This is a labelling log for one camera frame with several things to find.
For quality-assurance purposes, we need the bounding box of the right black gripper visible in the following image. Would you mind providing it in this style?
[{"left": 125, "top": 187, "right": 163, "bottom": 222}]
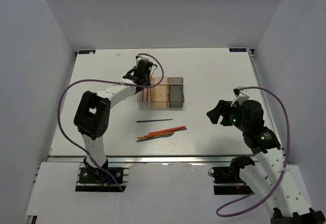
[{"left": 206, "top": 100, "right": 249, "bottom": 132}]

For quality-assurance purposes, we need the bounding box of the red-orange fork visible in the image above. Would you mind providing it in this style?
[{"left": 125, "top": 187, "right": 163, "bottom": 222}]
[{"left": 146, "top": 89, "right": 151, "bottom": 105}]

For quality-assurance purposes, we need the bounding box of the blue chopstick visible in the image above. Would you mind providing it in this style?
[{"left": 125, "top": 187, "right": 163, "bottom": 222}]
[
  {"left": 167, "top": 127, "right": 187, "bottom": 133},
  {"left": 136, "top": 119, "right": 173, "bottom": 123}
]

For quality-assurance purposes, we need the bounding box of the red-orange knife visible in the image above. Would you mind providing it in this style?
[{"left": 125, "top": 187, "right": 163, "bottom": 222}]
[{"left": 144, "top": 132, "right": 174, "bottom": 138}]

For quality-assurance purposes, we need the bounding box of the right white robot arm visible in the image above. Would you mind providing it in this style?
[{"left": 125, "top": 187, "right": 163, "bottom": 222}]
[{"left": 207, "top": 100, "right": 325, "bottom": 223}]

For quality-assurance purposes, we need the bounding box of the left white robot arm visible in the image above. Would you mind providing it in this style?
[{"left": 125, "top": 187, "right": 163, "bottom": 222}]
[{"left": 73, "top": 57, "right": 153, "bottom": 183}]

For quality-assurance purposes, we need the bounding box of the clear plastic container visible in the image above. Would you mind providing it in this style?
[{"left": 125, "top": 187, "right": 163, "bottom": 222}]
[{"left": 137, "top": 88, "right": 154, "bottom": 109}]

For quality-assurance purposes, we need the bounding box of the amber plastic container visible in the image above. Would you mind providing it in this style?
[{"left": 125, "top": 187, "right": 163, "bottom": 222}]
[{"left": 154, "top": 77, "right": 169, "bottom": 109}]

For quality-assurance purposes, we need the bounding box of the smoky grey plastic container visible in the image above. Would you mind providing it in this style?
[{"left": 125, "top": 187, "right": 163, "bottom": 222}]
[{"left": 169, "top": 77, "right": 184, "bottom": 108}]

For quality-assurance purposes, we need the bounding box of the blue knife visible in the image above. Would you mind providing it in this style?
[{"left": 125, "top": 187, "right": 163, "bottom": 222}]
[{"left": 137, "top": 134, "right": 174, "bottom": 142}]

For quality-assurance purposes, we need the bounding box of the left blue table sticker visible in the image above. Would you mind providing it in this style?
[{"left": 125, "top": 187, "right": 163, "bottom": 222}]
[{"left": 78, "top": 50, "right": 96, "bottom": 54}]

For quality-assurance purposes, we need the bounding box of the blue table sticker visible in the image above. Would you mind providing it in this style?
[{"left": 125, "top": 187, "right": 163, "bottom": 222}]
[
  {"left": 229, "top": 48, "right": 247, "bottom": 52},
  {"left": 78, "top": 50, "right": 96, "bottom": 54}
]

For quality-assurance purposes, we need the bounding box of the right blue table sticker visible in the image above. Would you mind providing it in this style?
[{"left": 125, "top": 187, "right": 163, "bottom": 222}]
[{"left": 229, "top": 48, "right": 247, "bottom": 52}]

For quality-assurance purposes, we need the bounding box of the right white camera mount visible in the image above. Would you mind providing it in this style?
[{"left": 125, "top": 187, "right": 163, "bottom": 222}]
[{"left": 231, "top": 87, "right": 250, "bottom": 107}]

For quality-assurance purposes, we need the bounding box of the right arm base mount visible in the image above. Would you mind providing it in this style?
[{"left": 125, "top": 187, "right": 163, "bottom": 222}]
[{"left": 208, "top": 156, "right": 255, "bottom": 195}]

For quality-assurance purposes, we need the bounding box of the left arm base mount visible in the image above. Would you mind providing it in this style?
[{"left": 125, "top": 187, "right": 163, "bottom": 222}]
[{"left": 75, "top": 164, "right": 129, "bottom": 193}]

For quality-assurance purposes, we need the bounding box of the aluminium table rail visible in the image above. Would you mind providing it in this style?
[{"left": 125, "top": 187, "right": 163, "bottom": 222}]
[{"left": 47, "top": 156, "right": 236, "bottom": 163}]

